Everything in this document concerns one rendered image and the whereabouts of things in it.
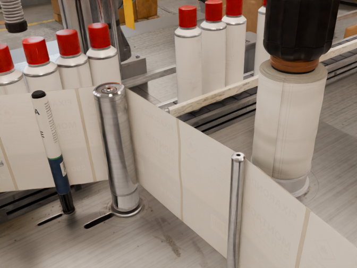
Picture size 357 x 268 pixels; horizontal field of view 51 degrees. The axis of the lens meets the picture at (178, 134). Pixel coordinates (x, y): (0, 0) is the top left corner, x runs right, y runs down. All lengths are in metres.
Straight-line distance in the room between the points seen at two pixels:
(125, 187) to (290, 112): 0.23
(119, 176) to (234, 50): 0.41
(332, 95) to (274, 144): 0.50
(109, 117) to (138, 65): 0.57
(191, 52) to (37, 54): 0.28
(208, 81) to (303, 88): 0.34
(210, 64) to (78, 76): 0.27
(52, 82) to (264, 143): 0.33
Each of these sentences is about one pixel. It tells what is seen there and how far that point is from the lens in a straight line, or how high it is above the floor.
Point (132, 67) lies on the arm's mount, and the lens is 0.99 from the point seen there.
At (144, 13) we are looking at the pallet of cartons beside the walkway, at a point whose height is 0.20.
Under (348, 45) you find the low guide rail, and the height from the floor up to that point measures 0.91.
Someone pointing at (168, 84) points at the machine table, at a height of 0.83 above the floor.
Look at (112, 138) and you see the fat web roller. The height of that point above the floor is 1.01.
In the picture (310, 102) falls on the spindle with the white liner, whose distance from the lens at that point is 0.49.
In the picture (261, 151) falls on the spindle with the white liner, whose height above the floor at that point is 0.95.
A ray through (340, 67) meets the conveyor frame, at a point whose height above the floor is 0.87.
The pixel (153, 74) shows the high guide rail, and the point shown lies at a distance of 0.75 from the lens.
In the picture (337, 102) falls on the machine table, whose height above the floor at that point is 0.83.
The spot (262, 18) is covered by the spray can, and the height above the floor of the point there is 1.03.
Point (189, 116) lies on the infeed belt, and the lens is 0.75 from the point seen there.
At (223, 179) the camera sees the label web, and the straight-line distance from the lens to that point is 0.36.
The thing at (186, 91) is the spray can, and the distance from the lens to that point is 0.75.
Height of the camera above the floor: 1.25
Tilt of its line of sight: 32 degrees down
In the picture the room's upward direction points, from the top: 3 degrees counter-clockwise
